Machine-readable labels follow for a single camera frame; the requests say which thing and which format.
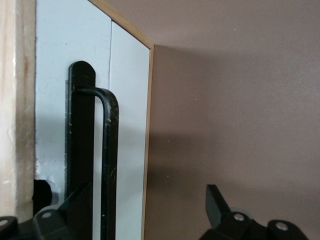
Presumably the white-fronted drawer with black handle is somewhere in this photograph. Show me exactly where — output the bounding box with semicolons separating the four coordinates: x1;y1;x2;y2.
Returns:
34;0;151;240

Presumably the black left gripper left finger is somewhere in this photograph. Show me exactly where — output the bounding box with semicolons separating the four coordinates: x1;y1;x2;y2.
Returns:
0;181;94;240

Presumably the wooden drawer cabinet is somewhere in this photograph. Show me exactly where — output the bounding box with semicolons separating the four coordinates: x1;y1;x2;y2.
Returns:
0;0;154;240

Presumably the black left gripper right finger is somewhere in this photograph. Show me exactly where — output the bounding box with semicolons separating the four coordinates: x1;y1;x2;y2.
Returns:
199;184;308;240

